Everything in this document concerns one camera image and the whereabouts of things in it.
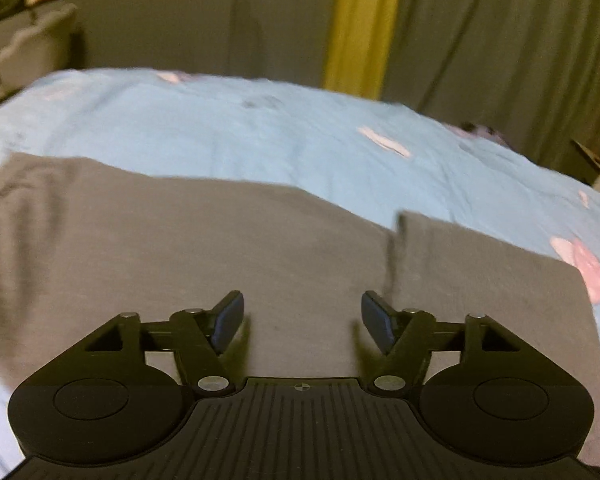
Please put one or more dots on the grey curtain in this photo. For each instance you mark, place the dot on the grey curtain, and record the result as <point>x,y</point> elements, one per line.
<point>205,15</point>
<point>505,45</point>

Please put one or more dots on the grey pants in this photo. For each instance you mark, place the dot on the grey pants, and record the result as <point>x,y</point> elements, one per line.
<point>230,240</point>

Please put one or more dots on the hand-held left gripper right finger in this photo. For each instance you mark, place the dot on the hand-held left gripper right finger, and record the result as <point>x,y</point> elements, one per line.
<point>377,322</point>

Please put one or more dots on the grey chair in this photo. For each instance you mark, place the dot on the grey chair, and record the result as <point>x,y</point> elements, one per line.
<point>35,42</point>

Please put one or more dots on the yellow curtain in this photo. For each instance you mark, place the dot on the yellow curtain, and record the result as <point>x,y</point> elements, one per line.
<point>362,25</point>

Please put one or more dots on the blue printed bed sheet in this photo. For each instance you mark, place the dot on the blue printed bed sheet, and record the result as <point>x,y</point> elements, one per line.
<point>260,130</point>

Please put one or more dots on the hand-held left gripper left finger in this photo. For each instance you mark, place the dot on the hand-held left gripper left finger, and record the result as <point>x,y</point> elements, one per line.
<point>228,321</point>

